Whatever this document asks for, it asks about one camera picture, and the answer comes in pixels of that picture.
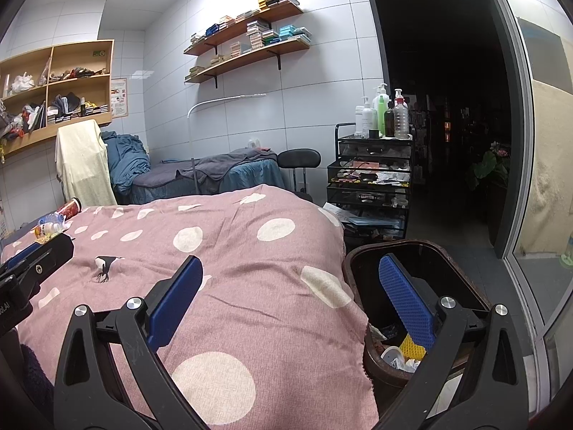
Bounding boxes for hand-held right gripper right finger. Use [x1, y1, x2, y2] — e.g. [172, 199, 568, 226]
[378, 253, 531, 430]

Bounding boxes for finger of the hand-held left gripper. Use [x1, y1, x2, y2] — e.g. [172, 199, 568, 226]
[2, 243, 45, 272]
[0, 234, 75, 287]

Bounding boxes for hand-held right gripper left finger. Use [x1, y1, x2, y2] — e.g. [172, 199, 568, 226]
[54, 255, 209, 430]

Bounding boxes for yellow foam net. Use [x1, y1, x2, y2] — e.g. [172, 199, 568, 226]
[400, 334, 426, 361]

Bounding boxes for dark brown waste bin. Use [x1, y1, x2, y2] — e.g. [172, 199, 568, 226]
[344, 239, 491, 417]

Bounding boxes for yellow label bottle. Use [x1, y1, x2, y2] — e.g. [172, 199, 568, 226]
[35, 223, 66, 239]

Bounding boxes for red snack can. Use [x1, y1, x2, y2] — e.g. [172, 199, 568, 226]
[56, 198, 82, 220]

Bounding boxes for pink polka dot blanket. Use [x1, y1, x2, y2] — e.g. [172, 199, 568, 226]
[0, 183, 381, 430]

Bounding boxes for cream towel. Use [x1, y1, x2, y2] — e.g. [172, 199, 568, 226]
[55, 119, 118, 207]

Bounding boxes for blue crumpled blanket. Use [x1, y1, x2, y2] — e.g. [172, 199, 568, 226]
[102, 131, 150, 184]

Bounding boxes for teal massage bed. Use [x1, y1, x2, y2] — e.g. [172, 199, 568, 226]
[112, 148, 287, 207]

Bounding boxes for grey blanket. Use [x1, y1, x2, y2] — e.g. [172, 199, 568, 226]
[177, 148, 278, 177]

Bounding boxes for row of flat cases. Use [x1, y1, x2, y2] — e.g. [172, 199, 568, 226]
[47, 104, 110, 124]

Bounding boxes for dark cloth pile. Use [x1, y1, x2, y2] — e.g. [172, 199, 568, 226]
[53, 92, 81, 113]

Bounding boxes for potted plant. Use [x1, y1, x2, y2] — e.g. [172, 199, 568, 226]
[466, 141, 511, 193]

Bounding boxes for white floor lamp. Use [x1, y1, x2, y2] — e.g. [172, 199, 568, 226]
[187, 93, 267, 195]

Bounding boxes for black mesh cart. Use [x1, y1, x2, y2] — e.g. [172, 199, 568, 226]
[327, 122, 415, 240]

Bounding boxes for white plastic bag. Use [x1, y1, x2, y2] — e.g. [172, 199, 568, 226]
[10, 73, 35, 95]

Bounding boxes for black stool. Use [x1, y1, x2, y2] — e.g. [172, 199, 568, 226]
[278, 149, 322, 202]

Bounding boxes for green pump bottle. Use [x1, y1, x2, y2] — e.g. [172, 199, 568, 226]
[377, 94, 392, 137]

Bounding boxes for white lotion bottle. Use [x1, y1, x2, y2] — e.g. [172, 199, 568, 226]
[355, 96, 374, 137]

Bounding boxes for wooden cubby shelf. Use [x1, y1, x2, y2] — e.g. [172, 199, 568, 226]
[0, 39, 115, 158]

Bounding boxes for glass sliding door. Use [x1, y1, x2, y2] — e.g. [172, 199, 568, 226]
[490, 0, 573, 408]

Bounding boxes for dark grey door frame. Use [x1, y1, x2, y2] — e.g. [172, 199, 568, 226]
[363, 0, 535, 261]

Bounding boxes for wall poster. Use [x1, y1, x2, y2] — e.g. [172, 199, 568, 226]
[110, 77, 128, 119]

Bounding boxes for wooden wall shelf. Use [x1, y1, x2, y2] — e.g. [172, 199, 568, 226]
[184, 38, 311, 88]
[183, 2, 304, 57]

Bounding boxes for wall shelves with boxes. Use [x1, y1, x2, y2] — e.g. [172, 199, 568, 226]
[189, 23, 312, 77]

